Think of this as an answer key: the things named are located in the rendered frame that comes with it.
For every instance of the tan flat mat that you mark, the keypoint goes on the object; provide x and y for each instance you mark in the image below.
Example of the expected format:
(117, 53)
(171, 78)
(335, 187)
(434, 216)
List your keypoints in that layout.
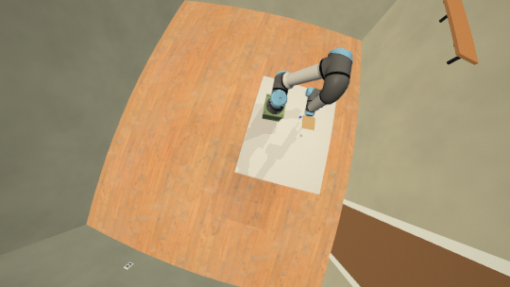
(308, 122)

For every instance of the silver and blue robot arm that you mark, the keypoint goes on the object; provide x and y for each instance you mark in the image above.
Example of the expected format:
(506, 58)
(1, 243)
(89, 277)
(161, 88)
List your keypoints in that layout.
(335, 70)

